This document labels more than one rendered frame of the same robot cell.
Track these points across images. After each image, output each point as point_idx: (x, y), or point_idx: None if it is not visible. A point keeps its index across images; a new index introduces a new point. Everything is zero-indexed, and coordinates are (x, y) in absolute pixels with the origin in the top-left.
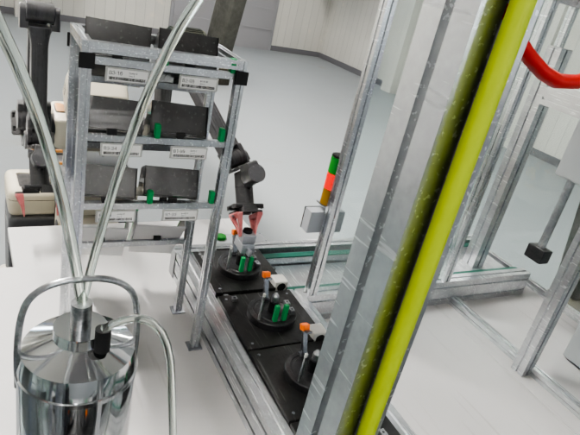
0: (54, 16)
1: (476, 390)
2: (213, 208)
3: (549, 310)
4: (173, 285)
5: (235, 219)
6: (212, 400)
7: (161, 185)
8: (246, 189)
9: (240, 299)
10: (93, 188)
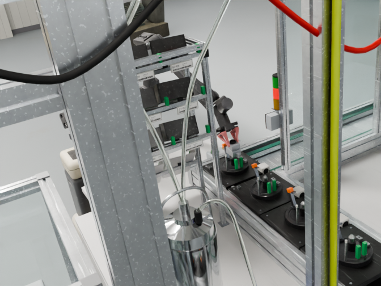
0: None
1: None
2: (211, 135)
3: None
4: (196, 191)
5: (222, 137)
6: (248, 251)
7: (176, 131)
8: (223, 116)
9: (242, 186)
10: None
